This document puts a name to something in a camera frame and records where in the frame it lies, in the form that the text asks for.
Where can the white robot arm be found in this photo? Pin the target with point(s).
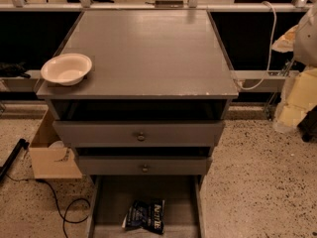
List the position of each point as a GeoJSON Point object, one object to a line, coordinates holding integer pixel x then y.
{"type": "Point", "coordinates": [305, 43]}

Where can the blue chip bag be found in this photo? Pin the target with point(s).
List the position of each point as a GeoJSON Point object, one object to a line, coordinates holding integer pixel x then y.
{"type": "Point", "coordinates": [144, 215]}

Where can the bottom grey drawer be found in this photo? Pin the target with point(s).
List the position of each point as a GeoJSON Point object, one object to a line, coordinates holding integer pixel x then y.
{"type": "Point", "coordinates": [114, 195]}

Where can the white bowl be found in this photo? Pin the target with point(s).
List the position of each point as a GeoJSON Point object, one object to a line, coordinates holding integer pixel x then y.
{"type": "Point", "coordinates": [67, 69]}

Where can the top grey drawer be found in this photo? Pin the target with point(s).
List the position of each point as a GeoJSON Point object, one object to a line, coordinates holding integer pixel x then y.
{"type": "Point", "coordinates": [139, 134]}

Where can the black cloth on rail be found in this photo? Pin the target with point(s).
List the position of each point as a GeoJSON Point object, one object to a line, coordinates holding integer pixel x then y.
{"type": "Point", "coordinates": [13, 70]}

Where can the grey drawer cabinet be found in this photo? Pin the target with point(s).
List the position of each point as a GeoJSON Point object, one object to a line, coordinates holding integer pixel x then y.
{"type": "Point", "coordinates": [147, 65]}

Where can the black bar on floor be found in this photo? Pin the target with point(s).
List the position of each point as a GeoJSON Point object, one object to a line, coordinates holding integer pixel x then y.
{"type": "Point", "coordinates": [21, 144]}

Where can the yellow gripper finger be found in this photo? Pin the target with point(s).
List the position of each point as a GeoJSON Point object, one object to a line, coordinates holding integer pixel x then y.
{"type": "Point", "coordinates": [285, 42]}
{"type": "Point", "coordinates": [298, 97]}

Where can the middle grey drawer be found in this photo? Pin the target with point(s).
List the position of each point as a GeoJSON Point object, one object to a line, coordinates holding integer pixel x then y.
{"type": "Point", "coordinates": [149, 161]}

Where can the cardboard box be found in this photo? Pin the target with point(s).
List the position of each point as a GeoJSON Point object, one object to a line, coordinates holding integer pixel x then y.
{"type": "Point", "coordinates": [51, 159]}

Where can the grey drawer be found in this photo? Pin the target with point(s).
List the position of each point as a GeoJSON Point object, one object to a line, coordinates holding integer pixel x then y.
{"type": "Point", "coordinates": [149, 161]}
{"type": "Point", "coordinates": [114, 195]}
{"type": "Point", "coordinates": [139, 134]}

